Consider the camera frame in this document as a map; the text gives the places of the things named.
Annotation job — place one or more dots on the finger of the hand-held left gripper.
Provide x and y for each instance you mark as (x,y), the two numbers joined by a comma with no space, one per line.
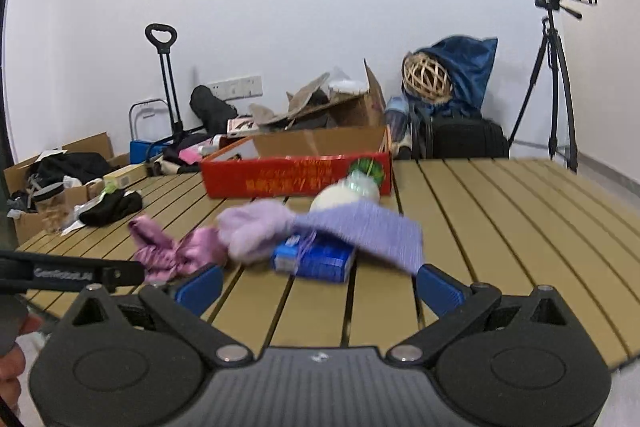
(122,274)

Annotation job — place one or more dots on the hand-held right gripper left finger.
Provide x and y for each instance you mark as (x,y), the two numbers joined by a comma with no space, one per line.
(200,289)

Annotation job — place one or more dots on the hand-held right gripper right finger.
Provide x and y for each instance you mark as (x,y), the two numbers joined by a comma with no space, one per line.
(440,289)

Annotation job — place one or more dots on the purple knitted cloth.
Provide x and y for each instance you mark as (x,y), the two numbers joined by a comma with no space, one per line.
(380,232)

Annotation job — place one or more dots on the red cardboard box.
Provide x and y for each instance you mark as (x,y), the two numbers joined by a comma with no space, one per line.
(280,179)

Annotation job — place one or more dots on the clear plastic bag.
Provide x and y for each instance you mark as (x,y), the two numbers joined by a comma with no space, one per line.
(340,194)

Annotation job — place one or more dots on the person's left hand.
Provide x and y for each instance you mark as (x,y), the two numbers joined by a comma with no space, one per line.
(10,374)

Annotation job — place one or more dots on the purple satin cloth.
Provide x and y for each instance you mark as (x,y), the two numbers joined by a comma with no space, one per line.
(170,249)

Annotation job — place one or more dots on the open brown cardboard boxes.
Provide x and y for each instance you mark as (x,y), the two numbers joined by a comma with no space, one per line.
(30,219)

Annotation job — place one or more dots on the black-lidded clear jar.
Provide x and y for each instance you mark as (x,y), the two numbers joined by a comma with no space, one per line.
(50,212)

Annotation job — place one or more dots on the white paper packet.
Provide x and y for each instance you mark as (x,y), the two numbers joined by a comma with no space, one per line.
(77,219)

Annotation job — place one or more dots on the black cloth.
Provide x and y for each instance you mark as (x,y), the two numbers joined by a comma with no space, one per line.
(110,209)

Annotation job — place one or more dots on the lilac fluffy cloth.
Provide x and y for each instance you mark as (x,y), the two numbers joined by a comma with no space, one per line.
(255,227)

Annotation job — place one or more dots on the yellow and white box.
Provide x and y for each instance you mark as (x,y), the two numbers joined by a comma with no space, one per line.
(125,176)

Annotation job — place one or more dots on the black bag in cardboard box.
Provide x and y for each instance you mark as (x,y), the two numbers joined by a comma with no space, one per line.
(70,167)

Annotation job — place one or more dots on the blue carton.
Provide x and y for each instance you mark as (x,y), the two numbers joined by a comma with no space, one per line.
(315,259)

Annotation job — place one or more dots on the blue folding cart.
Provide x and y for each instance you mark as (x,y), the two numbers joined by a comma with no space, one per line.
(145,151)

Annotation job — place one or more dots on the pink packet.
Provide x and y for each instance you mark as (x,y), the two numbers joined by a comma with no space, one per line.
(191,155)

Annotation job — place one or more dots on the black suitcase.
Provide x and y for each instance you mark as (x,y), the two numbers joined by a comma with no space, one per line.
(465,139)

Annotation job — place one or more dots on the black rolled bag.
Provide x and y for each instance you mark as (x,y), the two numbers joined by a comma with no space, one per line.
(212,109)

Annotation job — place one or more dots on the large brown cardboard box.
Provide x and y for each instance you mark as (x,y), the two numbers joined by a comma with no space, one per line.
(350,122)

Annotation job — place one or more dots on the wicker ball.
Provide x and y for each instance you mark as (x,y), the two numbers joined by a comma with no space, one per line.
(427,76)

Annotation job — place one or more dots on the black tripod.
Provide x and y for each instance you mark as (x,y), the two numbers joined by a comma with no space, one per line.
(554,97)

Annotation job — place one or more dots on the dark blue velvet bag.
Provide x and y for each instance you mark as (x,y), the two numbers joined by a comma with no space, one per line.
(472,67)

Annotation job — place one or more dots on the grey metal cart frame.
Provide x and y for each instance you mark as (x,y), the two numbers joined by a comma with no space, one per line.
(145,104)

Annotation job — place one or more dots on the white wall sockets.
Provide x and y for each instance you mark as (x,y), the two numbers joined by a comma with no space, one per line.
(235,88)

